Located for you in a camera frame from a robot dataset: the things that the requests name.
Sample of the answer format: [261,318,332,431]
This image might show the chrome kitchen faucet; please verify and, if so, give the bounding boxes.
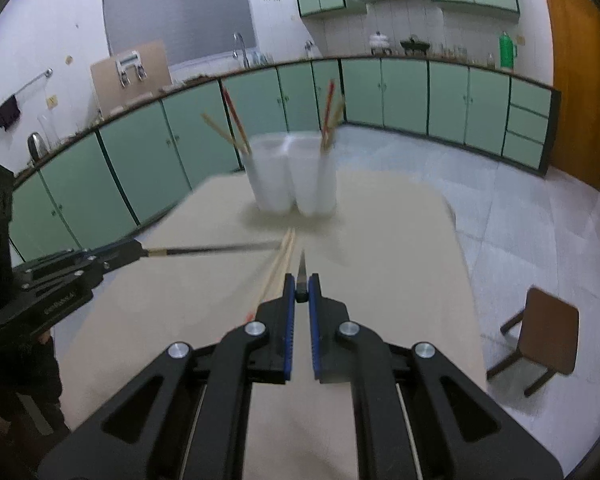
[233,32,249,70]

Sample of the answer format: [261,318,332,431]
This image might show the grey window blind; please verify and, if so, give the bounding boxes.
[102,0,257,66]

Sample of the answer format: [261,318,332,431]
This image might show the brown wooden stool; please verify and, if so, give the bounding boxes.
[486,286,580,398]

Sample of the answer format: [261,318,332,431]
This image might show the red and wood chopstick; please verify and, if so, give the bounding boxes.
[245,228,296,322]

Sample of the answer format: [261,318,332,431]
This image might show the green lower cabinets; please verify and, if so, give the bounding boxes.
[9,56,560,260]

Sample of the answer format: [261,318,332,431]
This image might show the wooden chopstick in left cup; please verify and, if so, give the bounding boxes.
[201,113,248,154]

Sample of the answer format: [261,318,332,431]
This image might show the green thermos flask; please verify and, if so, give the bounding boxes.
[498,32,517,70]

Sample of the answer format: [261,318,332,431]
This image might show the red chopstick in left cup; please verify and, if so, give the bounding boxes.
[221,84,252,156]

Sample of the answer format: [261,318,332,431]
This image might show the wooden chopstick in cup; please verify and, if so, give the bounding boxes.
[201,113,248,154]
[321,100,346,153]

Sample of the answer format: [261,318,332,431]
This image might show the cardboard box with water purifier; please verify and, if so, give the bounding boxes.
[91,40,172,118]

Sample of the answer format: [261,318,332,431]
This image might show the black chopstick silver band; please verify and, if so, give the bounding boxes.
[294,250,309,304]

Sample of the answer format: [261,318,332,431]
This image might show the black wok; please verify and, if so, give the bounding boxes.
[400,36,431,56]

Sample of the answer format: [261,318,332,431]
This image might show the white cooking pot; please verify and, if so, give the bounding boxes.
[368,32,392,55]

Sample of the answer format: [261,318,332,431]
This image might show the red chopstick in cup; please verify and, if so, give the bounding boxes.
[221,84,252,156]
[321,79,335,153]

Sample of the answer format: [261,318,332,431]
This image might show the wooden chopstick in right cup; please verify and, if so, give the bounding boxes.
[321,100,346,153]

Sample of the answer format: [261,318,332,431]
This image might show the red chopstick in right cup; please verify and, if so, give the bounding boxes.
[321,79,335,153]

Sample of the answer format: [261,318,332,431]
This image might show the brown wooden door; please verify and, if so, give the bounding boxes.
[546,0,600,190]

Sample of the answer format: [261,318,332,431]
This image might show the white utensil holder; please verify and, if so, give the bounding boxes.
[242,131,337,217]

